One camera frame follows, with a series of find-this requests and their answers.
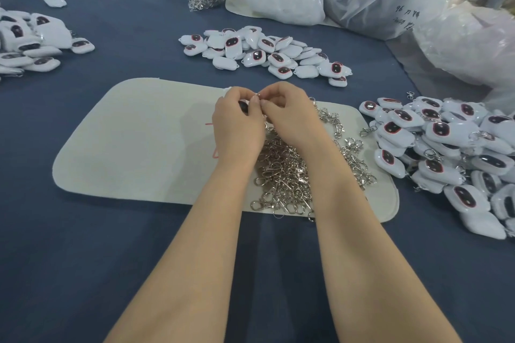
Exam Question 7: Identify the person's left hand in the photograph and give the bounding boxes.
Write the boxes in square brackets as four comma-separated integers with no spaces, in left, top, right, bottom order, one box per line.
[211,87,267,169]

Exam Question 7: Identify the person's right hand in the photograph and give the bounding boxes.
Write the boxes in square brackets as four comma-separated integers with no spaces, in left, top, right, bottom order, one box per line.
[257,81,331,165]

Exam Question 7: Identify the pile of metal clasps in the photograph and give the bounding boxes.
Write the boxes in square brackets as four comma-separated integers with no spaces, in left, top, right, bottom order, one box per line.
[249,106,378,221]

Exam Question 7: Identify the pile of finished fobs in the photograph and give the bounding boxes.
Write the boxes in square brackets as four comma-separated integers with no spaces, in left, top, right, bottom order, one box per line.
[358,96,515,241]

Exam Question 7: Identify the person's right forearm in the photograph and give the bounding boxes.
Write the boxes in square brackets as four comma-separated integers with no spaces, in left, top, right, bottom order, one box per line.
[307,154,464,343]

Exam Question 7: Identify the person's left forearm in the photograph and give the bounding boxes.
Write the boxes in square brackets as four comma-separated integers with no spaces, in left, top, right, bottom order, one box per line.
[105,162,255,343]

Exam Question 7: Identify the thin red thread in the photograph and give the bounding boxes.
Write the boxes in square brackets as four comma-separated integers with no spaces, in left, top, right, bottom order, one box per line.
[204,121,220,159]

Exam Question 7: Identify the cream felt work mat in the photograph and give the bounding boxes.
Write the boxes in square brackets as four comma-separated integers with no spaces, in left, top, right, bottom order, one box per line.
[52,77,401,223]

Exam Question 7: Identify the crumpled clear plastic bag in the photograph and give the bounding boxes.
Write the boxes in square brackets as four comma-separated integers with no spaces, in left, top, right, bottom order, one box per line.
[413,3,515,110]

